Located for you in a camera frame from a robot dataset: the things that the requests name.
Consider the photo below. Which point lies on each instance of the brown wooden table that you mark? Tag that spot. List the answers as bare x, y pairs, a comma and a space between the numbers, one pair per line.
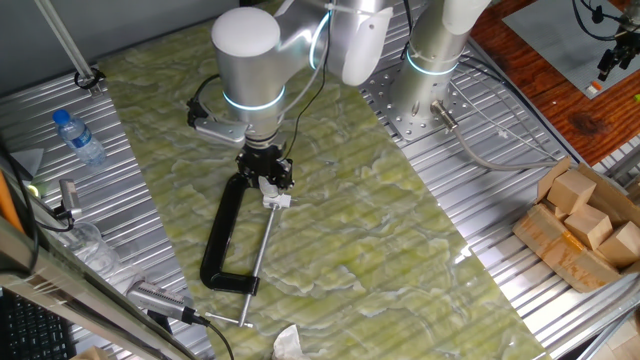
565, 115

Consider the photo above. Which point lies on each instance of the green marble pattern mat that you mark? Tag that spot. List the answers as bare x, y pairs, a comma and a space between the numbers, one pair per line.
350, 225

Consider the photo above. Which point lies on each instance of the aluminium frame bar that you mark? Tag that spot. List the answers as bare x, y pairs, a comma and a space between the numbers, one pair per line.
75, 295

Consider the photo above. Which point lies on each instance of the silver camera with black mount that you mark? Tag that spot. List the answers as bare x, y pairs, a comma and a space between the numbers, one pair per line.
69, 195

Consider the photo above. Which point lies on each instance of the grey triangular sheet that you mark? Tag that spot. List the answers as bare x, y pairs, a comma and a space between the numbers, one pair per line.
27, 160

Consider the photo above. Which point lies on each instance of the black keyboard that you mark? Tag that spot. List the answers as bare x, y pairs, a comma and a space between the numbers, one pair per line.
30, 330

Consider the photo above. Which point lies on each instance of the small orange white item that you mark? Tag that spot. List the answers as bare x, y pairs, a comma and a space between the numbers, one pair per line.
594, 87

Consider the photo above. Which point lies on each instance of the white light bulb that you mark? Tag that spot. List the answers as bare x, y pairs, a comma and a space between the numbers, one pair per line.
267, 187

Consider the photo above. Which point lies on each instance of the grey pad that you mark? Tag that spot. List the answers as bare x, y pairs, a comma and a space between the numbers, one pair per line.
555, 45

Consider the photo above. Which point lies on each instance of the large cardboard box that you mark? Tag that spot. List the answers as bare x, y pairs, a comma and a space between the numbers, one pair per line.
560, 255

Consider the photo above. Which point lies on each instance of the black C-clamp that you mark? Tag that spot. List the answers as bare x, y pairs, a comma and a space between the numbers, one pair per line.
220, 235

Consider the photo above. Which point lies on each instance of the orange tube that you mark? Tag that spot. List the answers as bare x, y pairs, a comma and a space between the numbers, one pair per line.
9, 200

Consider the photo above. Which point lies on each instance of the clear water bottle blue cap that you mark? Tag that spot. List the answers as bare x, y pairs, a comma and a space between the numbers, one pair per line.
80, 139

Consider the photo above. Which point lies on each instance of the crumpled white tissue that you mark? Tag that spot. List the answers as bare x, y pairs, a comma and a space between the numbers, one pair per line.
287, 345

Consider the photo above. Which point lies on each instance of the small cardboard box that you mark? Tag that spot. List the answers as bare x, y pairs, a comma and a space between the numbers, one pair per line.
90, 354

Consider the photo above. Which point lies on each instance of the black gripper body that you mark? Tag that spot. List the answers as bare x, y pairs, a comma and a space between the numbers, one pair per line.
262, 160

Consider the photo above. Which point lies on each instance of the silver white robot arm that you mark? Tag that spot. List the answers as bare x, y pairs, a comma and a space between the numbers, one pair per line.
250, 70

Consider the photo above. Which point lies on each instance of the wooden block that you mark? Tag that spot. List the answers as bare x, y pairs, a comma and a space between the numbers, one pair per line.
556, 210
589, 226
570, 192
620, 245

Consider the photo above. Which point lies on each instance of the silver ribbed camera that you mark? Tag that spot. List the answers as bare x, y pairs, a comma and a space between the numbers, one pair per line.
155, 300

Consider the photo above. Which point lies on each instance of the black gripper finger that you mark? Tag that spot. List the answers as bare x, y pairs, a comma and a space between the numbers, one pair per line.
285, 175
250, 175

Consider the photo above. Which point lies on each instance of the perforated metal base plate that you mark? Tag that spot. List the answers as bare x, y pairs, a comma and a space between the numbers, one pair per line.
380, 95

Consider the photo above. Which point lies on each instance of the metal tripod pole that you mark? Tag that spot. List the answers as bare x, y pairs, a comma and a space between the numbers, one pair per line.
62, 37

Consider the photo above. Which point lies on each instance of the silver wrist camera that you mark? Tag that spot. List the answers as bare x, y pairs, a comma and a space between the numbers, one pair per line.
215, 127

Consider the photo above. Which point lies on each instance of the aluminium profile rail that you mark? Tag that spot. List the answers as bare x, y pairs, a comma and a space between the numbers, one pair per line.
610, 335

